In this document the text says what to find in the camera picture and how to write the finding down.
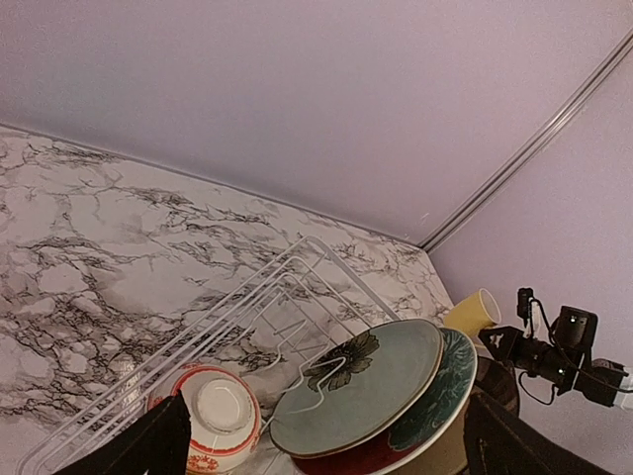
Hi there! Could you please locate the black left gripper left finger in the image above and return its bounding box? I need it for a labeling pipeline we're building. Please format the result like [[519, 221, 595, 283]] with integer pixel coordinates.
[[57, 393, 192, 475]]

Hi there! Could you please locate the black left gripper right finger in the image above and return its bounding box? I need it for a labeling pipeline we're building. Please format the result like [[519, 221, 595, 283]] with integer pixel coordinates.
[[464, 393, 609, 475]]

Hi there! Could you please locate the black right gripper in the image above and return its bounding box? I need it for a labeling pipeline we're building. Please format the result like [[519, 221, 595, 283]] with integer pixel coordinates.
[[479, 327, 534, 369]]

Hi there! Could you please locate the yellow ceramic mug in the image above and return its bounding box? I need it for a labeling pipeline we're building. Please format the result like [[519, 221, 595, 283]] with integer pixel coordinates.
[[443, 289, 501, 340]]

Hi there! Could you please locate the red patterned white bowl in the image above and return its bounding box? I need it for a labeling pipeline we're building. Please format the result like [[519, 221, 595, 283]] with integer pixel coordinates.
[[146, 362, 262, 474]]

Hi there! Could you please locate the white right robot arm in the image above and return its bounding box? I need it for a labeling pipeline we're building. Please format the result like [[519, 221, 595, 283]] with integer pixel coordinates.
[[479, 306, 632, 412]]

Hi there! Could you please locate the black round plate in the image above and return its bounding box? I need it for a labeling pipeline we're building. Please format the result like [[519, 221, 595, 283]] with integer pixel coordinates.
[[445, 356, 520, 474]]

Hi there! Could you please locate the teal patterned plate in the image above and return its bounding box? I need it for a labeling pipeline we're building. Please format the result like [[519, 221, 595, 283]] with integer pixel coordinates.
[[293, 329, 478, 475]]

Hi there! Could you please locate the grey floral plate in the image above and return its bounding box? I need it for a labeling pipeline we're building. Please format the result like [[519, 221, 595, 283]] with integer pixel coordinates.
[[269, 320, 444, 458]]

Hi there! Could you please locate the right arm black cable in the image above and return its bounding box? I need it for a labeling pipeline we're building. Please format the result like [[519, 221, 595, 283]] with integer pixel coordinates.
[[517, 301, 580, 406]]

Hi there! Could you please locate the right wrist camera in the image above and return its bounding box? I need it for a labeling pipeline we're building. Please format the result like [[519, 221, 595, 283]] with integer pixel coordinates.
[[516, 287, 543, 338]]

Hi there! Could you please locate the white wire dish rack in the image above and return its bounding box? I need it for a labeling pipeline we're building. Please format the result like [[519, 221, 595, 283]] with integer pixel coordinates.
[[14, 237, 397, 474]]

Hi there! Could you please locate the right aluminium corner post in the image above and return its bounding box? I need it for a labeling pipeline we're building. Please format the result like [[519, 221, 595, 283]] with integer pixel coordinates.
[[417, 27, 633, 253]]

